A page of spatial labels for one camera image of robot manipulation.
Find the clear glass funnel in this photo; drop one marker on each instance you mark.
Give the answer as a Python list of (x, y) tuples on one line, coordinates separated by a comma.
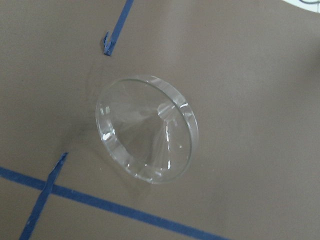
[(147, 127)]

